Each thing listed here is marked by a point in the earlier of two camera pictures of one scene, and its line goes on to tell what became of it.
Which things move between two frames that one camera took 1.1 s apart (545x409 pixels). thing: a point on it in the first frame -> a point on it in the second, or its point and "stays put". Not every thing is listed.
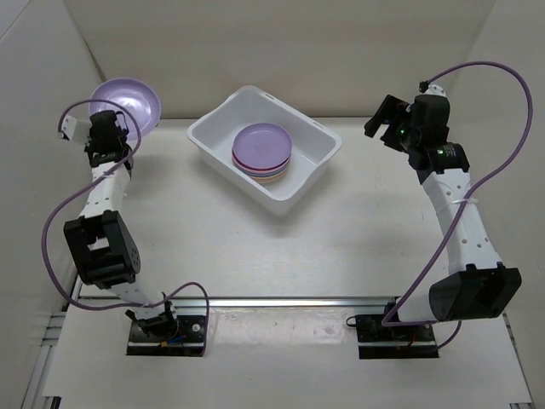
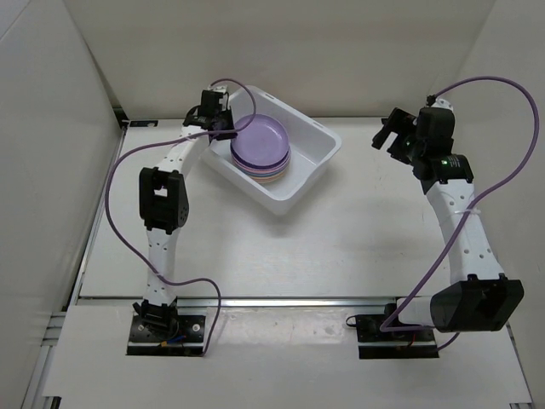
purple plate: (135, 97) -> (265, 142)
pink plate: (255, 170) stays put
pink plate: (267, 178) stays put
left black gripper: (92, 142) -> (226, 112)
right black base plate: (376, 341) stays put
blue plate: (262, 175) stays put
